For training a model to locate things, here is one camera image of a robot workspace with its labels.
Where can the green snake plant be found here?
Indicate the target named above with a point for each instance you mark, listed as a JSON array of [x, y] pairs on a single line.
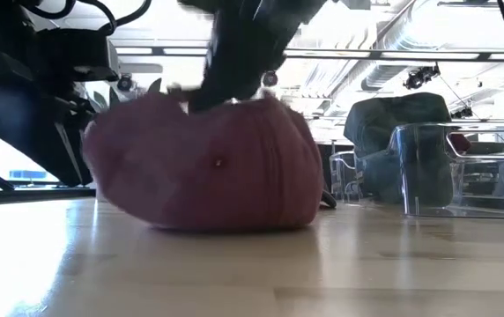
[[155, 86]]

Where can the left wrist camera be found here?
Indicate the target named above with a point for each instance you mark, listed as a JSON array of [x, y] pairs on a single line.
[[76, 53]]

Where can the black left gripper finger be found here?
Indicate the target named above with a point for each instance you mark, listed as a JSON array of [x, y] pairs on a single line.
[[36, 145], [82, 145]]

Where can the long ceiling light bar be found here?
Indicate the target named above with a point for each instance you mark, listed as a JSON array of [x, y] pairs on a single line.
[[366, 55]]

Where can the clear plastic bin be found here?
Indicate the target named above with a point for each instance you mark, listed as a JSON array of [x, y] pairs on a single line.
[[468, 211]]

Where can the black ceiling camera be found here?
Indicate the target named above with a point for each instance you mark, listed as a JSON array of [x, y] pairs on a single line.
[[461, 113], [419, 77], [124, 82], [270, 78]]

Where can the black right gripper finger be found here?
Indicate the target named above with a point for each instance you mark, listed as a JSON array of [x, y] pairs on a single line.
[[208, 99], [247, 94]]

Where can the maroon cap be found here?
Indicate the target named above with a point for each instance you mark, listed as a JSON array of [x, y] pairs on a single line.
[[190, 167]]

